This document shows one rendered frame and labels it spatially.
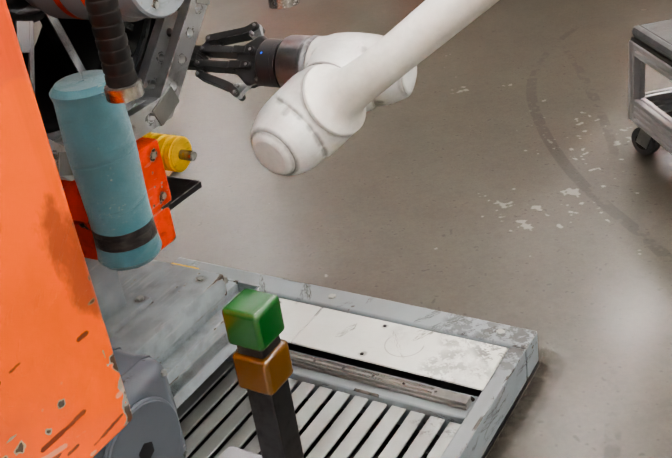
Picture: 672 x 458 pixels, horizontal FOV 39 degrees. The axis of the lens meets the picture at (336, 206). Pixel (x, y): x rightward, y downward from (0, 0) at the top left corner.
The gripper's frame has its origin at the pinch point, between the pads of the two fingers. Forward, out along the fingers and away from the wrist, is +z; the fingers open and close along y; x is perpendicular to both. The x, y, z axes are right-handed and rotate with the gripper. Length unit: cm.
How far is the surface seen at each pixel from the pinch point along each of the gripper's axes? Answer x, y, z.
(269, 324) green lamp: 43, -42, -57
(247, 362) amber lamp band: 41, -46, -55
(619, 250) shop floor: -89, -2, -54
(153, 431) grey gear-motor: 14, -57, -26
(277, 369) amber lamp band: 39, -45, -57
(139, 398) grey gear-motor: 18, -53, -25
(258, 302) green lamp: 44, -40, -56
